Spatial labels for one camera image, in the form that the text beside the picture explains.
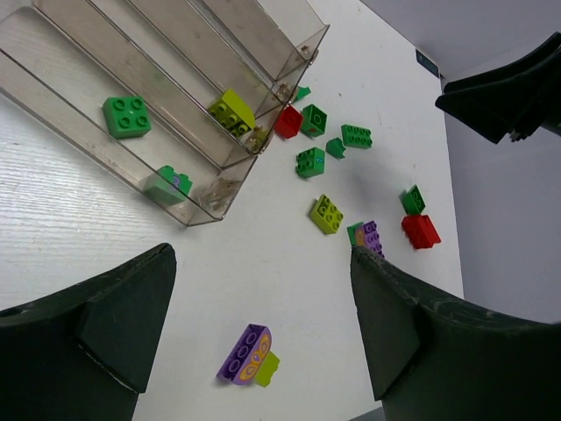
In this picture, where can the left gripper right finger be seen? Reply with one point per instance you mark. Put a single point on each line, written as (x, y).
(434, 356)

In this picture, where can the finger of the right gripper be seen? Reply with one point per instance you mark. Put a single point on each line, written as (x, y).
(493, 106)
(543, 64)

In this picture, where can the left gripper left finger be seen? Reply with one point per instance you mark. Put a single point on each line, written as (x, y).
(87, 351)

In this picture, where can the green long lego brick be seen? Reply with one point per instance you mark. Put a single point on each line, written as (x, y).
(356, 136)

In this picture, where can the green square lego upside-down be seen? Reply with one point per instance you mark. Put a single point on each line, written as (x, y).
(314, 121)

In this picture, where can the green lego with number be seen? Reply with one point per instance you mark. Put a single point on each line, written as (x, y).
(310, 163)

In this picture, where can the green slope lego small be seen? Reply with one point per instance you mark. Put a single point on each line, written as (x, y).
(300, 93)

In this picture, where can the red square lego brick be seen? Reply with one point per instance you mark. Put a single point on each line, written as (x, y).
(289, 123)

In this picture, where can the green square lego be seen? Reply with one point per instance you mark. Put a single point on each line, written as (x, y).
(126, 117)

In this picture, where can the green and lime lego stack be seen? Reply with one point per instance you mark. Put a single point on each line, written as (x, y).
(233, 114)

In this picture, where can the blue label right corner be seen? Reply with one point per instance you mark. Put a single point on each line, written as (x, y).
(427, 63)

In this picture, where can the green lego brick right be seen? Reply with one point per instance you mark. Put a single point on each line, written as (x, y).
(412, 201)

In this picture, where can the red large lego brick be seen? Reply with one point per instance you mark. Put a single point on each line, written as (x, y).
(421, 232)

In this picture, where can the purple and lime lego stack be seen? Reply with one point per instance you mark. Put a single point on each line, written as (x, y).
(251, 360)

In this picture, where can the green curved lego piece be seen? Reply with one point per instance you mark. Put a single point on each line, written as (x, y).
(335, 148)

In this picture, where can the lime square lego brick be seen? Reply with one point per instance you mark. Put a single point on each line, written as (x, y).
(326, 215)

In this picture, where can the clear container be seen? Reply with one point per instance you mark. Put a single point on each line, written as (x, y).
(201, 43)
(119, 55)
(280, 36)
(100, 76)

